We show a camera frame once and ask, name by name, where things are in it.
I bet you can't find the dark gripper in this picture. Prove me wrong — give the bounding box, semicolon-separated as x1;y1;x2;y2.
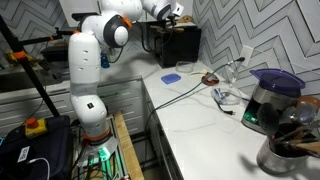
166;2;185;27

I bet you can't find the wooden cooking stick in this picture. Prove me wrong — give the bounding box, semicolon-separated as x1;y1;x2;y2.
174;14;194;25

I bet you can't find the black microwave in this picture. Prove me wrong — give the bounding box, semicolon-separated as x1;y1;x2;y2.
148;21;203;69

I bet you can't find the clear plastic container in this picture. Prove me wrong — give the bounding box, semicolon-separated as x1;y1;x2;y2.
175;60;195;74

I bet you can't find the blue plastic lid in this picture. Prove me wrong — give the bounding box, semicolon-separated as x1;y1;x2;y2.
160;73;182;85

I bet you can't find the red and black small dish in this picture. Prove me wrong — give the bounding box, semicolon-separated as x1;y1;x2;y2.
201;71;220;86

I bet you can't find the blue bottle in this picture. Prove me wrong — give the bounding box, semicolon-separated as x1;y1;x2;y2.
100;53;111;70

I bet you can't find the clear drinking glass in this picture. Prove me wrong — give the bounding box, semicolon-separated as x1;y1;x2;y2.
225;62;240;85

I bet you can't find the white drawer cabinet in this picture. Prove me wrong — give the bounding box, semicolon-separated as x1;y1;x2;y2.
0;77;148;138

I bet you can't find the steel appliance with purple lid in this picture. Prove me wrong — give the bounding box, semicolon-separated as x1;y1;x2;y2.
241;68;306;135

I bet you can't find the wooden plank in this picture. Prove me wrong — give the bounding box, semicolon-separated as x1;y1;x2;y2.
112;110;146;180

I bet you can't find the black spatula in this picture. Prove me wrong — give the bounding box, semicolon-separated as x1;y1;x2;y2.
256;102;281;141

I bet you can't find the black tripod with orange clamp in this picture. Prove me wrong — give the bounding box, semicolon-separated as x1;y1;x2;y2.
0;14;78;118

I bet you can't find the metal ladle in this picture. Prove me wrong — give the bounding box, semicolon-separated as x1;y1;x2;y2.
287;101;319;128

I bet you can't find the metal utensil holder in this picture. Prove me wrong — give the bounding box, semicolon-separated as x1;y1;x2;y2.
256;137;309;175

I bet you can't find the red emergency stop button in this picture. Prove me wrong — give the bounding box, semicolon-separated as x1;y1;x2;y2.
24;117;48;140

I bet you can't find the wooden spoon in holder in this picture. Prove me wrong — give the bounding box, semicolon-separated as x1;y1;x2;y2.
283;139;320;159

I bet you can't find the black case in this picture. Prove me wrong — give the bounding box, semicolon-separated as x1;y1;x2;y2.
0;115;75;180

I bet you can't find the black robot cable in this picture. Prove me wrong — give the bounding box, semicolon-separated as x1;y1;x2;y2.
108;20;175;64

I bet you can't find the green cable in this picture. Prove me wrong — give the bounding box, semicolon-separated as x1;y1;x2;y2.
143;56;246;134

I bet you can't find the white wall outlet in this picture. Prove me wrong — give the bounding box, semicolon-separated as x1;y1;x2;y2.
240;44;255;68

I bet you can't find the white wall cabinet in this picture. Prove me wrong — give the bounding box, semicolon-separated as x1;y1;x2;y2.
59;0;194;28

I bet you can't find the black power cord with plug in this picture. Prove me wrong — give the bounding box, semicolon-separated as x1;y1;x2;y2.
214;98;237;117

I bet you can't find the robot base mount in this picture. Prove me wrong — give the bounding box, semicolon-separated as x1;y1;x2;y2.
78;133;122;168

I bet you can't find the white cable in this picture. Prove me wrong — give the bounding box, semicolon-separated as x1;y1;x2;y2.
27;157;51;180

